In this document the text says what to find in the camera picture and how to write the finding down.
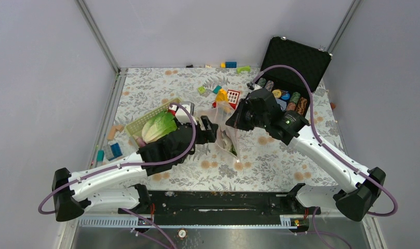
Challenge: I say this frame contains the grey toy fish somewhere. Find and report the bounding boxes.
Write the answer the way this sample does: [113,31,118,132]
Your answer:
[221,131,236,155]

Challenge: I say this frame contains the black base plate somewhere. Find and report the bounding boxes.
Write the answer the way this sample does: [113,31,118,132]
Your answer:
[84,184,320,228]

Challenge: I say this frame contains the teal toy block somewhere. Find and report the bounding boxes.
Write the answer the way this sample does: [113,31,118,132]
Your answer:
[212,86,222,94]

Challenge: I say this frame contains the small green toy block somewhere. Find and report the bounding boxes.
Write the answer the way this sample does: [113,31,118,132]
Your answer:
[197,86,206,95]

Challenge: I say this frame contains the yellow toy block sailboat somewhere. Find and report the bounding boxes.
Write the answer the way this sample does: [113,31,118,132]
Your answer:
[212,89,229,108]

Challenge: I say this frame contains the floral table mat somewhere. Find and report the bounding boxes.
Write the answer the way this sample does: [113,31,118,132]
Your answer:
[114,68,335,192]

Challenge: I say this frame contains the pale green plastic basket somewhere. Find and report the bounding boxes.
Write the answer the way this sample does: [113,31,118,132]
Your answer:
[124,98,182,148]

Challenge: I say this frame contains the black poker chip case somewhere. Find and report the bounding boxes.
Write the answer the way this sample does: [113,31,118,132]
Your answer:
[252,36,332,115]

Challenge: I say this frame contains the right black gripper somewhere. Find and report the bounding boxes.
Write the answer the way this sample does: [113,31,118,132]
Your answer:
[225,99,269,131]

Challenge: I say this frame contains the pale green toy cabbage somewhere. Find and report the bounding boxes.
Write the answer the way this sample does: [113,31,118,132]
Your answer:
[141,112,177,143]

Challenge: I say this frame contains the teal block at rail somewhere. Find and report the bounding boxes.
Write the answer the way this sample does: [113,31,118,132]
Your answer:
[96,150,104,162]

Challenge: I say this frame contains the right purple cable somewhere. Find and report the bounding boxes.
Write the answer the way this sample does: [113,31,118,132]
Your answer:
[251,64,399,249]

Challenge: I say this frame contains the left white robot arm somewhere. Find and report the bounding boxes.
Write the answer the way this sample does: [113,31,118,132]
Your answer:
[50,102,219,222]

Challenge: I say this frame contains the red white window block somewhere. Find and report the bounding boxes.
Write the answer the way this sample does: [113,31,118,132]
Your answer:
[227,90,240,109]

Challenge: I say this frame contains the tan wooden block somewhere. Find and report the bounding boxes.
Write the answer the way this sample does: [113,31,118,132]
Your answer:
[106,124,124,141]

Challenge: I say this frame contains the clear pink dotted zip bag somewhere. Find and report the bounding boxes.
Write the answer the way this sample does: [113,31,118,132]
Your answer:
[195,102,240,163]

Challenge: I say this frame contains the blue yellow brick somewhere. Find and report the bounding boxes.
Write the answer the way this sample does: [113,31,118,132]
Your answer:
[220,61,237,68]

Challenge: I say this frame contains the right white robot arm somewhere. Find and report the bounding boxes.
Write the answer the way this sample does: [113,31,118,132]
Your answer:
[226,89,386,222]

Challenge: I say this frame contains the blue grey block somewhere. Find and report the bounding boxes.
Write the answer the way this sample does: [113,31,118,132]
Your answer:
[103,143,123,161]

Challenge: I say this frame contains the green arch block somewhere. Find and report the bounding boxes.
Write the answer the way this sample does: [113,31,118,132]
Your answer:
[236,65,251,74]

